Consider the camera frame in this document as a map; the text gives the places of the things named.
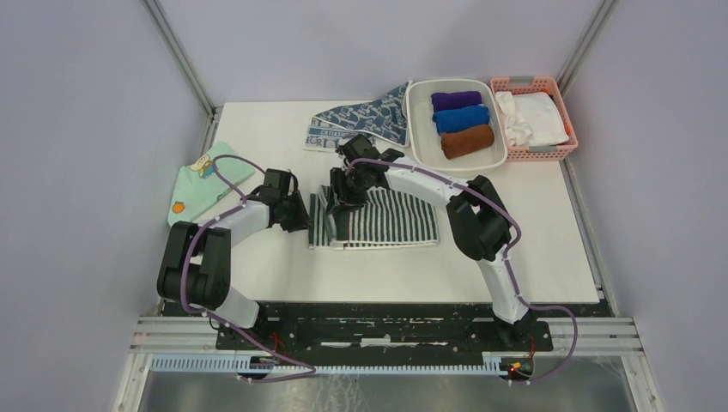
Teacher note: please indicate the white cloth in basket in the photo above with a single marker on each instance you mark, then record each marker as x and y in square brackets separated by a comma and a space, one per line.
[531, 119]

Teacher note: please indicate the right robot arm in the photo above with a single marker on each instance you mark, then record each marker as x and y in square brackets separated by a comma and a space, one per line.
[481, 227]

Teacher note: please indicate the white plastic tub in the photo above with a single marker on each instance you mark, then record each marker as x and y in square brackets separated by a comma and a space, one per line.
[425, 140]

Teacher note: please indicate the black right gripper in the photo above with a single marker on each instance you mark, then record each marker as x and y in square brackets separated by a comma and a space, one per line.
[339, 195]

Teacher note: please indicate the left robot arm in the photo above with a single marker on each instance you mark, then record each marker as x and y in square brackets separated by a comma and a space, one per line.
[196, 265]

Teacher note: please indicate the pink plastic basket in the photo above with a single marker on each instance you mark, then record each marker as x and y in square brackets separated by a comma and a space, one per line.
[530, 85]

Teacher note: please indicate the purple rolled towel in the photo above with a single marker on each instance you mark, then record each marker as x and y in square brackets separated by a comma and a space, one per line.
[455, 100]

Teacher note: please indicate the mint green cartoon towel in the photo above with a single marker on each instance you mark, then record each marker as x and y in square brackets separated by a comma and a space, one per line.
[201, 185]

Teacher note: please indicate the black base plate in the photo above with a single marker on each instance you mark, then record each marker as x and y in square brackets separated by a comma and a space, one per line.
[387, 334]

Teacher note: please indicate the white slotted cable duct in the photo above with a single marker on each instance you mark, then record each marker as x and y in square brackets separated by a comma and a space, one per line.
[235, 363]

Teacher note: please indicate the blue patterned towel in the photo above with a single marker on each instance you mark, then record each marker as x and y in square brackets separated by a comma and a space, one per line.
[382, 119]

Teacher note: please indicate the aluminium frame rail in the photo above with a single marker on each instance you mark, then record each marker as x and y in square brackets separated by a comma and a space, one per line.
[167, 336]

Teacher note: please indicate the brown rolled towel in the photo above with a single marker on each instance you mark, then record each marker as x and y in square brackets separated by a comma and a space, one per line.
[465, 142]

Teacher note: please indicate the blue rolled towel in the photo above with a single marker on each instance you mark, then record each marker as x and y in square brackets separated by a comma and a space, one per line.
[452, 121]

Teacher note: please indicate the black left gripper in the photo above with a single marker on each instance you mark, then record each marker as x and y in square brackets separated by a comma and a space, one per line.
[302, 220]

